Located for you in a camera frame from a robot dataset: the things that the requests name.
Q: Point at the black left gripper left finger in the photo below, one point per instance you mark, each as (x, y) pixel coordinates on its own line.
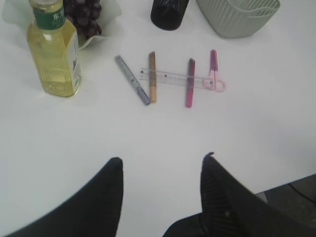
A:
(93, 211)

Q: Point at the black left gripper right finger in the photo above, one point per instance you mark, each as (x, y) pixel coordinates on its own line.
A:
(229, 209)

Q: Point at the yellow tea bottle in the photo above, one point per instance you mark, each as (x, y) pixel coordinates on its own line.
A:
(53, 42)

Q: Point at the purple grape bunch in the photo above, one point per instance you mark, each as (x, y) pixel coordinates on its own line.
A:
(84, 15)

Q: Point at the red marker pen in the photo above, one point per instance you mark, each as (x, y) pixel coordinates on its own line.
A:
(190, 83)

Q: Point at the grey marker pen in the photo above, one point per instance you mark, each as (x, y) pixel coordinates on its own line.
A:
(132, 80)

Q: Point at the clear plastic ruler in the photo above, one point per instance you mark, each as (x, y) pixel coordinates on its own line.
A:
(171, 78)

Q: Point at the gold marker pen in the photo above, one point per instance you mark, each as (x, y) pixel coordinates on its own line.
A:
(153, 77)

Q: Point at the green plastic woven basket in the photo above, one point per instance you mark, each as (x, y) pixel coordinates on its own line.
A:
(234, 19)

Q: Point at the black mesh pen holder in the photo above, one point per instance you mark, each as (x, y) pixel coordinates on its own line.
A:
(168, 14)

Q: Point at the pink purple scissors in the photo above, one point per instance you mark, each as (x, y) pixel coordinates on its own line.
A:
(213, 82)

